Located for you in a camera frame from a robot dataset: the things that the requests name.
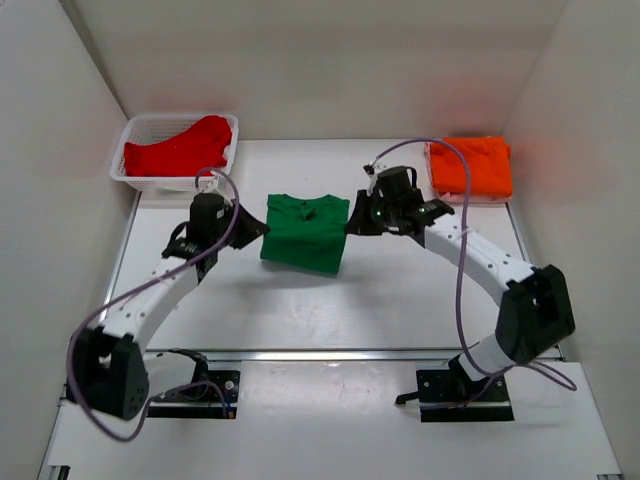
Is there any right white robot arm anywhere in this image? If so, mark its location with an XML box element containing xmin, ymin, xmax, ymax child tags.
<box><xmin>345</xmin><ymin>166</ymin><xmax>575</xmax><ymax>401</ymax></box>

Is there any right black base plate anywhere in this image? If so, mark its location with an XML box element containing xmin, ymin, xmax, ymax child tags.
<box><xmin>395</xmin><ymin>369</ymin><xmax>514</xmax><ymax>423</ymax></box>

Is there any aluminium rail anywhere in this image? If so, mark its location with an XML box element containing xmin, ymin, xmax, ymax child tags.
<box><xmin>144</xmin><ymin>346</ymin><xmax>559</xmax><ymax>363</ymax></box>

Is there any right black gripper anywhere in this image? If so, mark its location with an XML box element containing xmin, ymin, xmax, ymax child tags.
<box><xmin>345</xmin><ymin>191</ymin><xmax>400</xmax><ymax>238</ymax></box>

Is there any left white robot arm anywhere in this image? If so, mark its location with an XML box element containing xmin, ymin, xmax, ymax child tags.
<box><xmin>67</xmin><ymin>193</ymin><xmax>270</xmax><ymax>420</ymax></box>

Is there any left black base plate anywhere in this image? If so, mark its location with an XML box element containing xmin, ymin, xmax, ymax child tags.
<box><xmin>148</xmin><ymin>369</ymin><xmax>241</xmax><ymax>420</ymax></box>

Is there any red t shirt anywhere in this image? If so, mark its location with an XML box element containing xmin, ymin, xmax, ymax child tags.
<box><xmin>124</xmin><ymin>115</ymin><xmax>232</xmax><ymax>177</ymax></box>

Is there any green t shirt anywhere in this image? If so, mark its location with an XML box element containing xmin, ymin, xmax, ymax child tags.
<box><xmin>260</xmin><ymin>194</ymin><xmax>350</xmax><ymax>276</ymax></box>

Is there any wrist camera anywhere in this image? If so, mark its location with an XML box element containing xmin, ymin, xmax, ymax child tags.
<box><xmin>198</xmin><ymin>175</ymin><xmax>229</xmax><ymax>196</ymax></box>
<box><xmin>363</xmin><ymin>162</ymin><xmax>387</xmax><ymax>196</ymax></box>

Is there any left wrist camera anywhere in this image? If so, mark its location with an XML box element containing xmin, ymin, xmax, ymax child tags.
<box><xmin>198</xmin><ymin>175</ymin><xmax>229</xmax><ymax>196</ymax></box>

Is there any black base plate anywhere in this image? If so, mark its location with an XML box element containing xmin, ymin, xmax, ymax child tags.
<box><xmin>148</xmin><ymin>369</ymin><xmax>241</xmax><ymax>420</ymax></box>
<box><xmin>395</xmin><ymin>369</ymin><xmax>514</xmax><ymax>423</ymax></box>

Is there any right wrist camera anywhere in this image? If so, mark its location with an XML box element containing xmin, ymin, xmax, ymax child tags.
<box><xmin>363</xmin><ymin>162</ymin><xmax>387</xmax><ymax>196</ymax></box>

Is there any white plastic basket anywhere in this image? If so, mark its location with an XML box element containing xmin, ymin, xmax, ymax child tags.
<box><xmin>110</xmin><ymin>113</ymin><xmax>239</xmax><ymax>192</ymax></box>

